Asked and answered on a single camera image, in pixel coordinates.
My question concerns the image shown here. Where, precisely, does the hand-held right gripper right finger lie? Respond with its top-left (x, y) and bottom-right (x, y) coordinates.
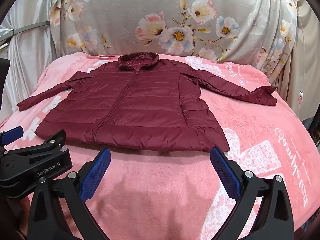
top-left (210, 146), bottom-right (295, 240)

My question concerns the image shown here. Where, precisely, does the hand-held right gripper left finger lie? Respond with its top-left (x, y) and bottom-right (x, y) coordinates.
top-left (27, 148), bottom-right (112, 240)

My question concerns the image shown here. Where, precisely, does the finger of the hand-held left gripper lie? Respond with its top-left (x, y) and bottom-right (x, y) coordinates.
top-left (4, 129), bottom-right (67, 158)
top-left (0, 126), bottom-right (25, 146)

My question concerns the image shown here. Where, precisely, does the maroon puffer jacket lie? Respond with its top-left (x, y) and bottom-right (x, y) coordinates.
top-left (17, 52), bottom-right (277, 153)

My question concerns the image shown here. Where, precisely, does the pink printed blanket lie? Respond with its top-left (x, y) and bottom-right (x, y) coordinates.
top-left (0, 51), bottom-right (320, 240)

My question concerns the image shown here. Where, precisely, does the white satin curtain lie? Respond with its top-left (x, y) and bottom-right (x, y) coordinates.
top-left (0, 0), bottom-right (64, 123)

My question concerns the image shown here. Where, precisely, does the curved metal rod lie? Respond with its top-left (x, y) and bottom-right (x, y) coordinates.
top-left (0, 21), bottom-right (51, 40)

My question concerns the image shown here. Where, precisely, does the beige curtain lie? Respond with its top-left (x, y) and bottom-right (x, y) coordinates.
top-left (296, 2), bottom-right (320, 123)

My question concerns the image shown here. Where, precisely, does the grey floral sheet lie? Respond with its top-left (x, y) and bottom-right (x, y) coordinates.
top-left (49, 0), bottom-right (302, 80)

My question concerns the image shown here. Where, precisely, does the white cable with switch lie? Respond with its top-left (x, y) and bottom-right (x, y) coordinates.
top-left (296, 15), bottom-right (306, 119)

